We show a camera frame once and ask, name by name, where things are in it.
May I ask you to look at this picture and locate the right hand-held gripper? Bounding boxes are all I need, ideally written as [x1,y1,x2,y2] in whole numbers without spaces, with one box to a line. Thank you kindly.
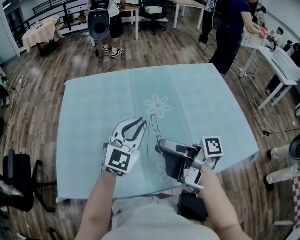
[155,135,225,190]

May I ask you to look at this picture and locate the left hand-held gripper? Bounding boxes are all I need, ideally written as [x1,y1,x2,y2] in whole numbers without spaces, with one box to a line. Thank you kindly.
[100,116,148,178]

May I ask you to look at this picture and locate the thin wire eyeglasses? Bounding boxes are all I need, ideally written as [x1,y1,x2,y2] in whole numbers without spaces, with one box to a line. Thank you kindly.
[146,113,166,156]

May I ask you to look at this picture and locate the person's right forearm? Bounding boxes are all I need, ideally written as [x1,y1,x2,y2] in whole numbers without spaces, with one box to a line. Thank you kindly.
[201,163,252,240]

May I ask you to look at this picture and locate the person's left forearm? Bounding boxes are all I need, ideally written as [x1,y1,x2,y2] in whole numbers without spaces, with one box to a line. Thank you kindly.
[74,170,118,240]

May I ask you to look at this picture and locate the light blue floral tablecloth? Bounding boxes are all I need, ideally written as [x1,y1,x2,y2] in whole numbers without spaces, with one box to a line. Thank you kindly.
[55,63,260,204]

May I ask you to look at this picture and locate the black waist pouch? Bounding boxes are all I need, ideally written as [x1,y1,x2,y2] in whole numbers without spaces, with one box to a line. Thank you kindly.
[177,192,208,222]

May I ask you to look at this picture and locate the person's beige shirt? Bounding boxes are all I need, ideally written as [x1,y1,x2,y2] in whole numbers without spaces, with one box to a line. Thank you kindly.
[99,195,221,240]

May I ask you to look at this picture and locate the wooden desk with white legs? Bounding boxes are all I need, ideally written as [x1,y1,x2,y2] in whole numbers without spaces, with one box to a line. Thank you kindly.
[166,0,206,31]
[91,3,141,47]

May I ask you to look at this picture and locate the white box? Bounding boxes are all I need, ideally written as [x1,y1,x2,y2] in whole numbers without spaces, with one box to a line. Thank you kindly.
[144,5,163,14]

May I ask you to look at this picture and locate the black metal railing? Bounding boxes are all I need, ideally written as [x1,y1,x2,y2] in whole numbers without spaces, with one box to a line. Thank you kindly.
[3,0,92,50]

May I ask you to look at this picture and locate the round table with beige cloth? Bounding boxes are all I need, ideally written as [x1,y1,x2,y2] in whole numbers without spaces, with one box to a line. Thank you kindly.
[21,15,66,57]

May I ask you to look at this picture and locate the white table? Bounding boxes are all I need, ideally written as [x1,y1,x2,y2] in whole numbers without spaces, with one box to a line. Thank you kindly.
[239,45,300,111]

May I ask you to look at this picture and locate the white perforated basket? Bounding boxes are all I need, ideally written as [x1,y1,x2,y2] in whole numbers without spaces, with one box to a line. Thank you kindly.
[240,30,265,50]

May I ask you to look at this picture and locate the clear plastic box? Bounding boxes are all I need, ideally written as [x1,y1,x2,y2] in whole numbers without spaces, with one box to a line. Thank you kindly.
[271,47,300,81]

